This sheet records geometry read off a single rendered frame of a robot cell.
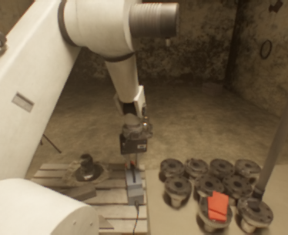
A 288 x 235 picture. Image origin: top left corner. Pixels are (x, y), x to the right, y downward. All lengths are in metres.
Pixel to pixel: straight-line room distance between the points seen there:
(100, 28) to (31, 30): 0.23
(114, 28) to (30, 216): 0.57
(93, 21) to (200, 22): 5.98
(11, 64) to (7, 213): 0.41
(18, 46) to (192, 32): 6.05
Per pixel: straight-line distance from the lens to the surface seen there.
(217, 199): 1.63
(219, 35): 6.78
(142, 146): 1.42
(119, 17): 0.65
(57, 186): 2.00
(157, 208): 1.83
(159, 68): 6.30
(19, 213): 0.43
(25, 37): 0.70
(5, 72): 0.64
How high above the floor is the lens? 1.45
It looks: 24 degrees down
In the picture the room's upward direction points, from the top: 1 degrees clockwise
